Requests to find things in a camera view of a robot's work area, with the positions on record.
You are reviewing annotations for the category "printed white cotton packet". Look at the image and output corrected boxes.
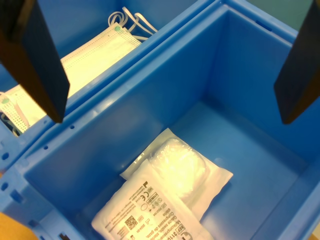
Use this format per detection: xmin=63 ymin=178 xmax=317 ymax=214
xmin=91 ymin=159 xmax=213 ymax=240

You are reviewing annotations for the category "blue bin with cotton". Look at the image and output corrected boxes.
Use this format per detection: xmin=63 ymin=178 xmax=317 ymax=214
xmin=0 ymin=0 xmax=320 ymax=240

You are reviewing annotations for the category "clear-faced cotton packet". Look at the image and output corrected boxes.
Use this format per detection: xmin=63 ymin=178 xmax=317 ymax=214
xmin=119 ymin=127 xmax=235 ymax=223

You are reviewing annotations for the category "blue bin with masks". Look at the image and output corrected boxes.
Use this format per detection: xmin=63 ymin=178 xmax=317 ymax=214
xmin=0 ymin=0 xmax=221 ymax=181

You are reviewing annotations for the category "white face mask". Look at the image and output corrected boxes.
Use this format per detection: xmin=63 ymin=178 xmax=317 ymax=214
xmin=0 ymin=6 xmax=159 ymax=135

